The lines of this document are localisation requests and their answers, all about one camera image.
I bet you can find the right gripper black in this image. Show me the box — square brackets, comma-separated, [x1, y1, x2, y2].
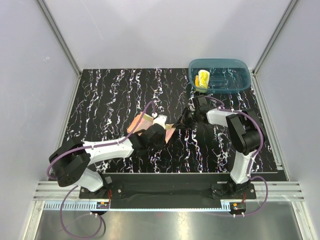
[172, 107, 200, 130]

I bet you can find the orange blue dotted towel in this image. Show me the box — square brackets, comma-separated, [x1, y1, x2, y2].
[127, 113, 176, 144]

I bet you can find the yellow crocodile towel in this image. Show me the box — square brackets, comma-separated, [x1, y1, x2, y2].
[195, 69, 210, 93]

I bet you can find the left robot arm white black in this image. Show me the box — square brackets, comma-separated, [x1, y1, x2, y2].
[49, 123, 166, 198]

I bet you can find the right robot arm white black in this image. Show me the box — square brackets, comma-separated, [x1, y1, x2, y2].
[176, 94, 266, 199]

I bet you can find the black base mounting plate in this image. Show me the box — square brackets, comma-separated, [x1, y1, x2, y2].
[79, 173, 257, 200]

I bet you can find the teal transparent plastic bin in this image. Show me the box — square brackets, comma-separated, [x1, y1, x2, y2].
[188, 58, 251, 94]

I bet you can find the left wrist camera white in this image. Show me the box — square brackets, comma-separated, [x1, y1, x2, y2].
[153, 114, 168, 129]

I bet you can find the aluminium front rail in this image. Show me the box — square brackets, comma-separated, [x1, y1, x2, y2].
[32, 181, 305, 202]

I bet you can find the left aluminium frame post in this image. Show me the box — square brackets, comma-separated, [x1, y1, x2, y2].
[35, 0, 82, 77]

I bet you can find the aluminium frame post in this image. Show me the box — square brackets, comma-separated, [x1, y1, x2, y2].
[35, 0, 82, 77]
[252, 0, 301, 76]

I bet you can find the slotted cable duct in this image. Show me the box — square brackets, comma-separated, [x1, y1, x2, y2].
[43, 200, 231, 212]

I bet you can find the right aluminium frame post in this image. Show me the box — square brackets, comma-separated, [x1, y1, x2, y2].
[252, 0, 301, 76]

